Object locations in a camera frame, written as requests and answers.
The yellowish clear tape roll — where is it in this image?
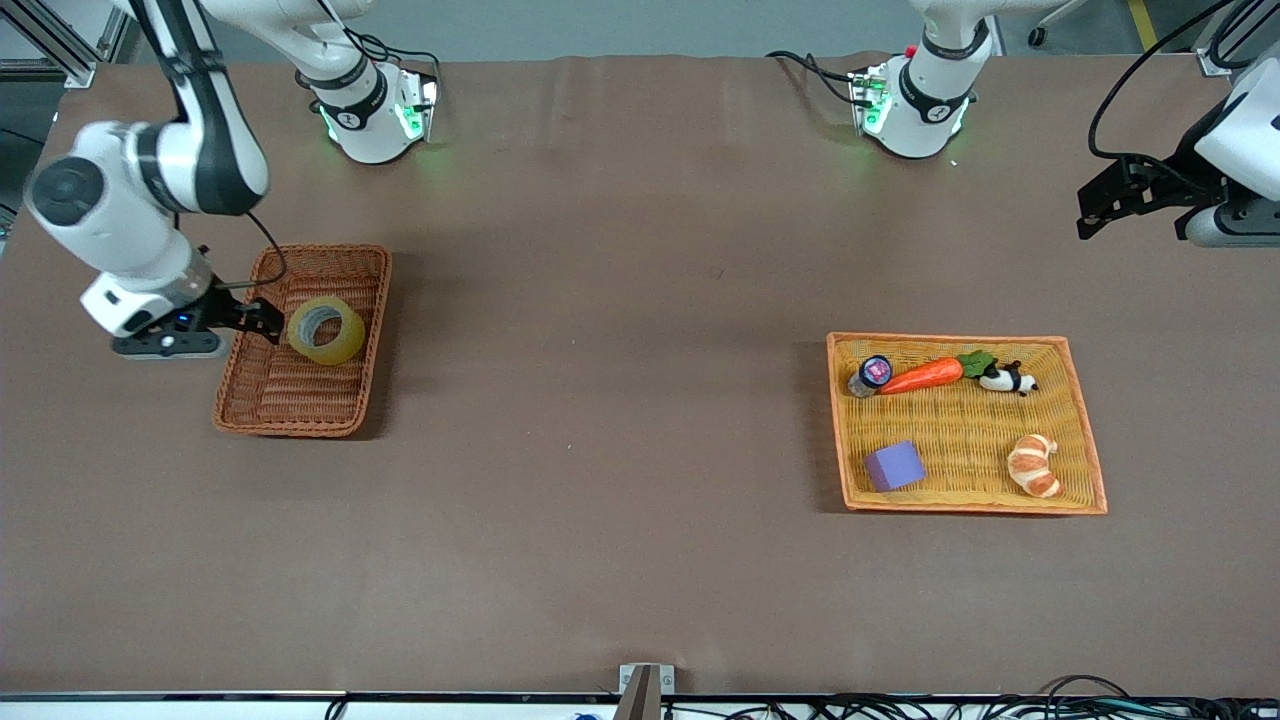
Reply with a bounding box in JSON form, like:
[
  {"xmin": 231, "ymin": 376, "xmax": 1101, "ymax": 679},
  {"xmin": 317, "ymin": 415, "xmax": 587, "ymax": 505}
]
[{"xmin": 287, "ymin": 295, "xmax": 367, "ymax": 366}]

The brown wicker basket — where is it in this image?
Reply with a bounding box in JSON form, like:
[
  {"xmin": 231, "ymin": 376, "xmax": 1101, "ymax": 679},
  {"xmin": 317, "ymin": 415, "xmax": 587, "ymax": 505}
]
[{"xmin": 213, "ymin": 244, "xmax": 393, "ymax": 439}]

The yellow basket with orange rim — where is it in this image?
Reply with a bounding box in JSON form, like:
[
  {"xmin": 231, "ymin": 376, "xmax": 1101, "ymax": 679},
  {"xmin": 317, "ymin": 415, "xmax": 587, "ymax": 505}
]
[{"xmin": 826, "ymin": 332, "xmax": 1109, "ymax": 516}]

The office chair base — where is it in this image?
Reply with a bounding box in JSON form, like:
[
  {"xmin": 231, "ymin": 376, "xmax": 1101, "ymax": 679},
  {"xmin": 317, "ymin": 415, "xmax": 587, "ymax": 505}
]
[{"xmin": 1028, "ymin": 0, "xmax": 1093, "ymax": 48}]

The black white panda figure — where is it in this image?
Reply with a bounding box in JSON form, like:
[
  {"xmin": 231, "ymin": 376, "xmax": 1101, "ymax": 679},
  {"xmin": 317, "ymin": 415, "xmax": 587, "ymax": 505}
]
[{"xmin": 978, "ymin": 360, "xmax": 1039, "ymax": 398}]

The left base connector box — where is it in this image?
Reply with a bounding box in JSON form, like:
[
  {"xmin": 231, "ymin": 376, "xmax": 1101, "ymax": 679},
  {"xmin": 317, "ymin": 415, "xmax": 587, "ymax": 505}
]
[{"xmin": 848, "ymin": 65, "xmax": 893, "ymax": 136}]

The base connector box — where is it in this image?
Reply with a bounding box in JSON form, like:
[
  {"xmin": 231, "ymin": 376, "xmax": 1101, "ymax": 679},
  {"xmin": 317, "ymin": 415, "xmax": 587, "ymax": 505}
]
[
  {"xmin": 398, "ymin": 68, "xmax": 443, "ymax": 143},
  {"xmin": 848, "ymin": 65, "xmax": 893, "ymax": 136}
]

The orange toy carrot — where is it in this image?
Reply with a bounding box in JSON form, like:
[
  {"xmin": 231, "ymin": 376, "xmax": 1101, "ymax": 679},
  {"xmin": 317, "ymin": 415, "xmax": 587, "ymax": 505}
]
[{"xmin": 878, "ymin": 350, "xmax": 998, "ymax": 396}]

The right base connector box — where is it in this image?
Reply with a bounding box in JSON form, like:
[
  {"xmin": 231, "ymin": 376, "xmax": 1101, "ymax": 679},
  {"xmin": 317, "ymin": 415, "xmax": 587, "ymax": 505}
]
[{"xmin": 398, "ymin": 68, "xmax": 443, "ymax": 143}]

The toy croissant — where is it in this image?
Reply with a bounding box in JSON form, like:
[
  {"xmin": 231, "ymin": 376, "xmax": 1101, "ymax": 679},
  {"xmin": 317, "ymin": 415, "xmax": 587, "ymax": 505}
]
[{"xmin": 1007, "ymin": 433, "xmax": 1063, "ymax": 499}]

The small can with dark lid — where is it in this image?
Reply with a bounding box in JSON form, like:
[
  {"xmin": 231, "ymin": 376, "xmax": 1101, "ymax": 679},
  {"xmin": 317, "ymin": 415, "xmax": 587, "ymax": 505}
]
[{"xmin": 848, "ymin": 355, "xmax": 894, "ymax": 399}]

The purple foam cube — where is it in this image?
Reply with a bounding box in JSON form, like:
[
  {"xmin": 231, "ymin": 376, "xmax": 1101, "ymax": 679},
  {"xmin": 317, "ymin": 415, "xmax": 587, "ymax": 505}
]
[{"xmin": 864, "ymin": 440, "xmax": 928, "ymax": 493}]

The brown table cover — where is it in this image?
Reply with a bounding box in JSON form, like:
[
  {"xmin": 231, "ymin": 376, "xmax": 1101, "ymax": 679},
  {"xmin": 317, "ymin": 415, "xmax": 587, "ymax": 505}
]
[{"xmin": 0, "ymin": 52, "xmax": 1280, "ymax": 698}]

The black right base cable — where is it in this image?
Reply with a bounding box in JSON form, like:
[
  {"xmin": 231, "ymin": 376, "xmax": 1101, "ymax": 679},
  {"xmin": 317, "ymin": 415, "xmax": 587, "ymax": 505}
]
[{"xmin": 295, "ymin": 0, "xmax": 443, "ymax": 101}]

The black base cable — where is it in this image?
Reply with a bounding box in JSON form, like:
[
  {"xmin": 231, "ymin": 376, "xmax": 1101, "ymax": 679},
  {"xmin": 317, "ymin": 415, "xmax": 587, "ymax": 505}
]
[
  {"xmin": 766, "ymin": 50, "xmax": 866, "ymax": 106},
  {"xmin": 295, "ymin": 0, "xmax": 443, "ymax": 101}
]

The black left base cable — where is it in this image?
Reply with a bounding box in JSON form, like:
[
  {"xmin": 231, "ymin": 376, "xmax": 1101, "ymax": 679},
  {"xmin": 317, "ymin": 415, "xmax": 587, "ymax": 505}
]
[{"xmin": 766, "ymin": 50, "xmax": 866, "ymax": 106}]

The silver table edge rail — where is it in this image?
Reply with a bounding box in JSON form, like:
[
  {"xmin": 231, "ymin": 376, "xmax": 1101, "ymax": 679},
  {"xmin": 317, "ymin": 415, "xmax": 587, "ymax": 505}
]
[{"xmin": 0, "ymin": 690, "xmax": 1280, "ymax": 720}]

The metal bracket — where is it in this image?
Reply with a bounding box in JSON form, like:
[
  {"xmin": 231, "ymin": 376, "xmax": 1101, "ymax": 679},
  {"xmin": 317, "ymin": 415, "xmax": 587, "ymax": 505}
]
[{"xmin": 618, "ymin": 663, "xmax": 675, "ymax": 720}]

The black cable bundle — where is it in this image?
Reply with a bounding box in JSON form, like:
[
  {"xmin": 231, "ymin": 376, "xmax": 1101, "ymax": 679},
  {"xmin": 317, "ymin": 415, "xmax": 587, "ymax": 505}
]
[{"xmin": 668, "ymin": 675, "xmax": 1280, "ymax": 720}]

